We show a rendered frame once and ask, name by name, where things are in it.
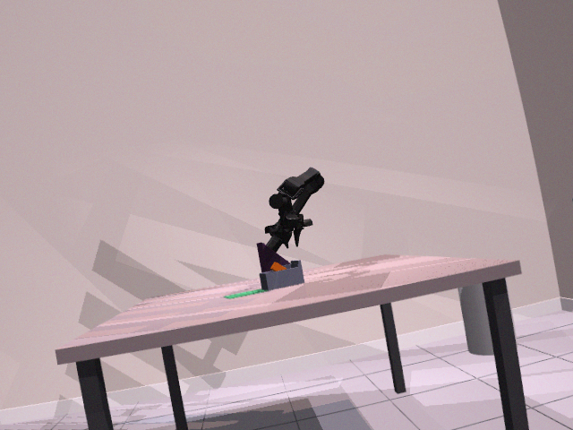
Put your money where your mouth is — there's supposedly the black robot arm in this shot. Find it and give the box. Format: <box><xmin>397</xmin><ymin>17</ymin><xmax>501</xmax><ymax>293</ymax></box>
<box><xmin>266</xmin><ymin>167</ymin><xmax>324</xmax><ymax>252</ymax></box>

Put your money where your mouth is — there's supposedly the orange block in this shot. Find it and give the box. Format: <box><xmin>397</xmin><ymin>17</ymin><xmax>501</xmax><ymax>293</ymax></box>
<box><xmin>270</xmin><ymin>262</ymin><xmax>286</xmax><ymax>271</ymax></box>

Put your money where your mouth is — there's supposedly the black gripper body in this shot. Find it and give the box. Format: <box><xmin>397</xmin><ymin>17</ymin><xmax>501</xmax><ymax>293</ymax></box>
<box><xmin>265</xmin><ymin>208</ymin><xmax>312</xmax><ymax>234</ymax></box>

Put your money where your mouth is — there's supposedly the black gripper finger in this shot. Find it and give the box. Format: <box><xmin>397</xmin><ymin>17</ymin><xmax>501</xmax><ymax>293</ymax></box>
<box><xmin>275</xmin><ymin>231</ymin><xmax>288</xmax><ymax>248</ymax></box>
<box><xmin>293</xmin><ymin>228</ymin><xmax>304</xmax><ymax>247</ymax></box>

